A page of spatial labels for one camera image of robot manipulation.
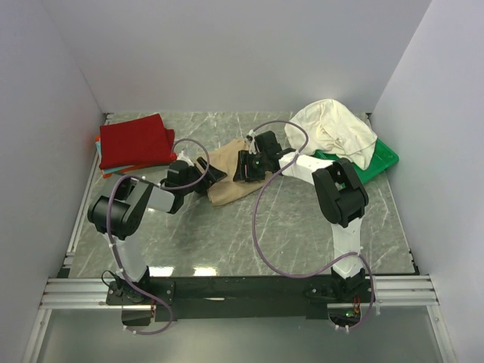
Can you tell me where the beige t shirt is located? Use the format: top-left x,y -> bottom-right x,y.
207,139 -> 271,206

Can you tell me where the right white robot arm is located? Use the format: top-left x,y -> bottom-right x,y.
233,131 -> 369,300

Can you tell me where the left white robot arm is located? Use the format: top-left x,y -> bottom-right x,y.
88,157 -> 228,303

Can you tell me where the folded red t shirt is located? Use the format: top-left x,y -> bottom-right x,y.
100,113 -> 176,169

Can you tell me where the white t shirt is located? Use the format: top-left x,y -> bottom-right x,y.
284,99 -> 377,170

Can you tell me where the folded light blue t shirt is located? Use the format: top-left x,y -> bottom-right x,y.
95,137 -> 133,177

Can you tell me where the folded orange t shirt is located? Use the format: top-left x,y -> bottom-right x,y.
95,135 -> 147,178

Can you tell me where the green plastic tray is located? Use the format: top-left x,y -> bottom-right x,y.
312,139 -> 399,185

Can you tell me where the black base beam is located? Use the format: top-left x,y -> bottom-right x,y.
105,275 -> 377,327

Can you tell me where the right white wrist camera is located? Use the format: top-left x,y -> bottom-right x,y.
245,129 -> 258,154

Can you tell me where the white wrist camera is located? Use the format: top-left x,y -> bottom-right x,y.
177,150 -> 191,163
245,129 -> 258,154

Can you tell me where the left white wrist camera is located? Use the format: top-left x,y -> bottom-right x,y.
177,150 -> 191,163

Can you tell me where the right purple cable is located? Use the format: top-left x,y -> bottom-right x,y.
247,119 -> 377,332

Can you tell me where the purple cable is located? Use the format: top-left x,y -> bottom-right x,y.
105,138 -> 212,337
247,119 -> 377,332

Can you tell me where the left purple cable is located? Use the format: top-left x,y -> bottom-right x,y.
105,138 -> 212,337

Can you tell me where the aluminium frame rail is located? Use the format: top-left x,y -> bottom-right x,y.
23,275 -> 458,362

